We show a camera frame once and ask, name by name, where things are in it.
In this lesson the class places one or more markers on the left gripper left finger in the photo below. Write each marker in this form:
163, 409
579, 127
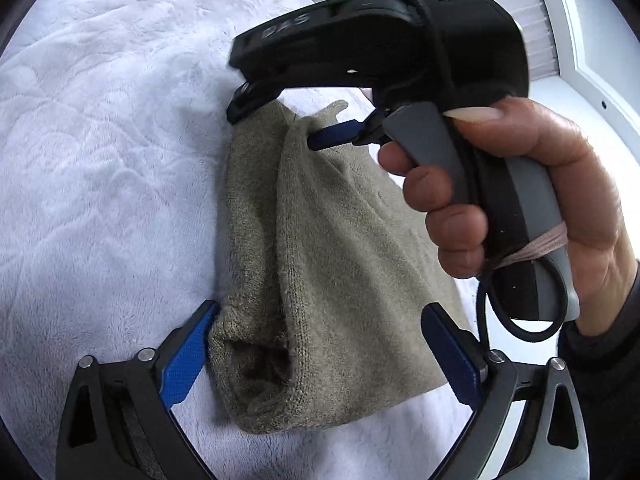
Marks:
117, 421

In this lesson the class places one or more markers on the person right hand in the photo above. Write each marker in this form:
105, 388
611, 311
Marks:
601, 256

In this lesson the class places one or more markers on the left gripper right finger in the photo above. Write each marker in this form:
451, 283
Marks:
550, 442

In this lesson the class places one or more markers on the brown knit sweater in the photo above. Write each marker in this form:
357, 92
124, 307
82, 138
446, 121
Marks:
329, 273

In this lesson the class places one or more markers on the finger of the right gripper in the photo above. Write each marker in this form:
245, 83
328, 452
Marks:
350, 132

